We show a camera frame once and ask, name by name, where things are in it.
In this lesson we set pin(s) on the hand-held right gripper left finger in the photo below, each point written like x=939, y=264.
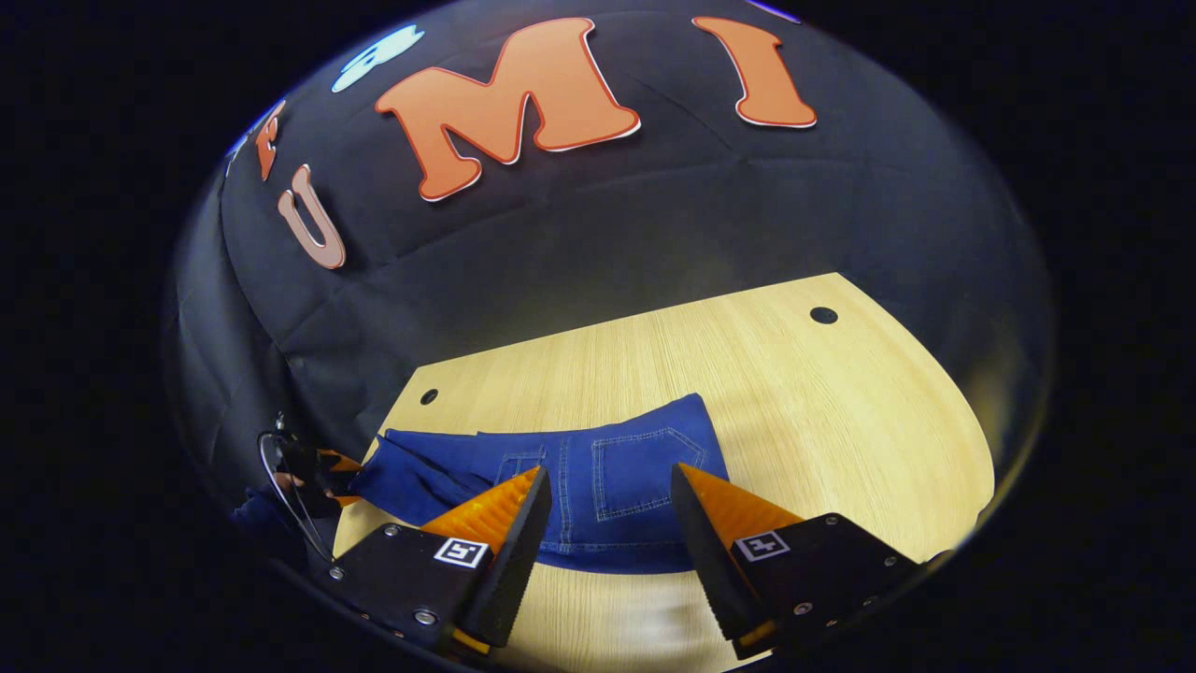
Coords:
x=519, y=561

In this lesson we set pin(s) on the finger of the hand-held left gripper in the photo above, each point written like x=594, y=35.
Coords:
x=341, y=461
x=346, y=500

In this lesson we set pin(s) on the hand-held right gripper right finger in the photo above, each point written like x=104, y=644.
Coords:
x=705, y=551

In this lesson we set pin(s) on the blue denim jeans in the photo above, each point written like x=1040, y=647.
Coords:
x=635, y=467

